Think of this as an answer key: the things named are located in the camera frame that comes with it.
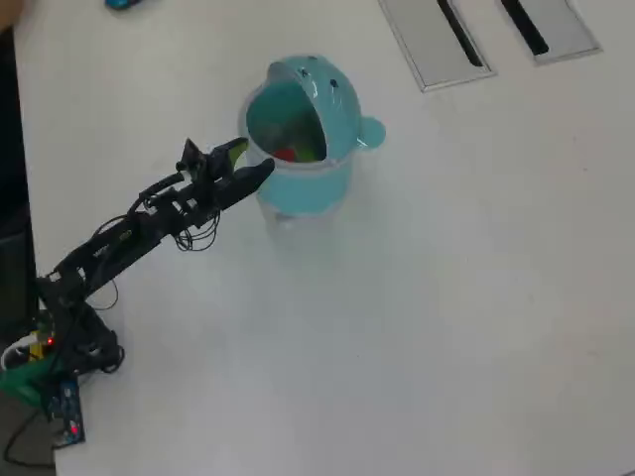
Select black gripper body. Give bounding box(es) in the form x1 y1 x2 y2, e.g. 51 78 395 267
187 170 239 219

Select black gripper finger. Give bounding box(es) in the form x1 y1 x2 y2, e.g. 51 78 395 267
207 138 250 176
219 157 276 209

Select teal cartoon animal bin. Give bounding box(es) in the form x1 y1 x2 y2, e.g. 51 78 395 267
237 54 387 222

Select blue controller circuit board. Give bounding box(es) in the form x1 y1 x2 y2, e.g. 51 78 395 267
47 379 86 450

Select green table clamp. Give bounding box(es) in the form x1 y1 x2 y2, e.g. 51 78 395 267
0 359 56 403

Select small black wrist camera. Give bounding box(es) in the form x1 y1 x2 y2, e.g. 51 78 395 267
176 138 207 182

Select thin black servo cable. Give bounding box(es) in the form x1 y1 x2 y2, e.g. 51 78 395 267
88 212 222 311

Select silver desk cable hatch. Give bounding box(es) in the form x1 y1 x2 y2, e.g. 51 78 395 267
377 0 497 93
495 0 602 67

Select white cable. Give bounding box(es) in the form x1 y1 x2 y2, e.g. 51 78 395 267
0 336 39 371

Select black power cable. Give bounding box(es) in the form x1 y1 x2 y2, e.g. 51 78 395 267
2 411 56 467

